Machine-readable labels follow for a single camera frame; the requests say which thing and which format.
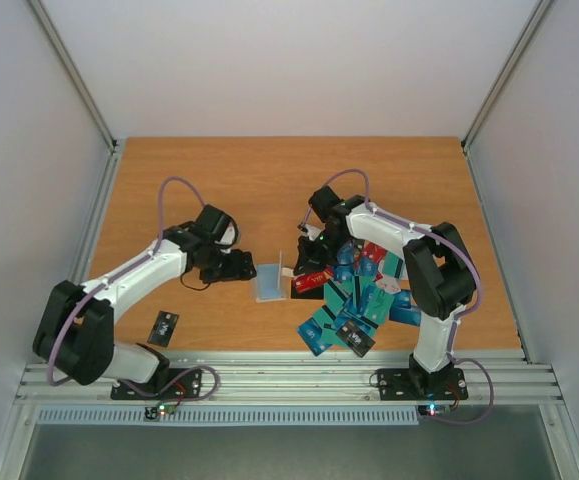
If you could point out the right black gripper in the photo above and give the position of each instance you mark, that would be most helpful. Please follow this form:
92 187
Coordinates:
307 257

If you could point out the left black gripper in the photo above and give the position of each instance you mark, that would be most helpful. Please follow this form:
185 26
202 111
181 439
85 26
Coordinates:
240 269

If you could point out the beige card holder wallet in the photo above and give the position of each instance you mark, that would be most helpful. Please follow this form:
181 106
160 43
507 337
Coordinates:
271 281

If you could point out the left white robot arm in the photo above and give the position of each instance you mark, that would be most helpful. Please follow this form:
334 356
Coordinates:
76 331

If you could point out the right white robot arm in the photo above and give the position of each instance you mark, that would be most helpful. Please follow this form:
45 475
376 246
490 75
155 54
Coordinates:
443 280

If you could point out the red VIP card left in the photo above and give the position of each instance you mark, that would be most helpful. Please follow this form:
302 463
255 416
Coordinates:
308 282

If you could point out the red vip card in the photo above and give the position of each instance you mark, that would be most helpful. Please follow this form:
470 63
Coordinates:
308 282
373 252

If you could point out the blue card centre top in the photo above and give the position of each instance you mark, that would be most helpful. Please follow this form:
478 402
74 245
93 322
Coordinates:
345 265

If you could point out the blue card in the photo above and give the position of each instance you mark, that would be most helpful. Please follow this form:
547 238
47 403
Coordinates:
406 315
311 332
345 265

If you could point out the red VIP card upper right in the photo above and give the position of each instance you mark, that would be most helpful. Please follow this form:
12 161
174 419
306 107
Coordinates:
373 252

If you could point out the blue card bottom left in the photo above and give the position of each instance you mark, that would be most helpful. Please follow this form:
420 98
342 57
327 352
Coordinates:
311 332

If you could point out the teal VIP card centre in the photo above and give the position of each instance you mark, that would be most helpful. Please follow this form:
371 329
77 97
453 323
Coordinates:
375 304

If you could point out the teal card upper right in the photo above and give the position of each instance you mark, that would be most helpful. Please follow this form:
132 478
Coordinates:
393 265

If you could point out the white red card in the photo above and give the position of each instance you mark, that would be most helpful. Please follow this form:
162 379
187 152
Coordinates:
388 284

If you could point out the lone black VIP card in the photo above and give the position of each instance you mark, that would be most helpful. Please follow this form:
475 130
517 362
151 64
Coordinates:
163 328

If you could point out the blue card right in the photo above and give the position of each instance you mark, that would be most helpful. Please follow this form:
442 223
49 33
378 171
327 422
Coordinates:
406 315

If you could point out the left small circuit board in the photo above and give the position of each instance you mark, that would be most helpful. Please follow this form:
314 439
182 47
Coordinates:
160 411

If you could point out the small circuit board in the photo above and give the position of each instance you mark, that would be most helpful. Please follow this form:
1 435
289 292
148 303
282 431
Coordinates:
160 411
434 410

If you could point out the right small circuit board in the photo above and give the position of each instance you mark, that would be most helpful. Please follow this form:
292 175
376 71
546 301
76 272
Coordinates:
434 410

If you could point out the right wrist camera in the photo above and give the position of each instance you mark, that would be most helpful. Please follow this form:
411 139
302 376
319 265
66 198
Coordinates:
308 232

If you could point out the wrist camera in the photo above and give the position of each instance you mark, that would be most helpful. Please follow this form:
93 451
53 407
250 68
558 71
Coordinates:
308 232
229 237

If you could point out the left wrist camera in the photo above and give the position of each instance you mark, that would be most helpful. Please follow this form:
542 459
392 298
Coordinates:
229 237

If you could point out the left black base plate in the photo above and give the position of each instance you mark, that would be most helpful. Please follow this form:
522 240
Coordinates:
179 384

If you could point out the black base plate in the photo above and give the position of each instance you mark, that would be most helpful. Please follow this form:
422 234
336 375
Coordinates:
394 384
179 384

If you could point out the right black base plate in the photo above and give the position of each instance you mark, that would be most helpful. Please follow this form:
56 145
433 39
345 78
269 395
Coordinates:
394 384

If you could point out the grey slotted cable duct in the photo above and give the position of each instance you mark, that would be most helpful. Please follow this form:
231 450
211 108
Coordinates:
229 416

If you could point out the left aluminium frame post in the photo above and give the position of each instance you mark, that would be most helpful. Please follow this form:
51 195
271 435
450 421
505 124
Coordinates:
60 49

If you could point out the aluminium frame post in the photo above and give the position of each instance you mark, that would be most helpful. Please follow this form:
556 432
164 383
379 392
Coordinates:
521 45
60 49

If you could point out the right aluminium frame post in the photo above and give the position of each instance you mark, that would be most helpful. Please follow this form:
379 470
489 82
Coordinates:
521 45

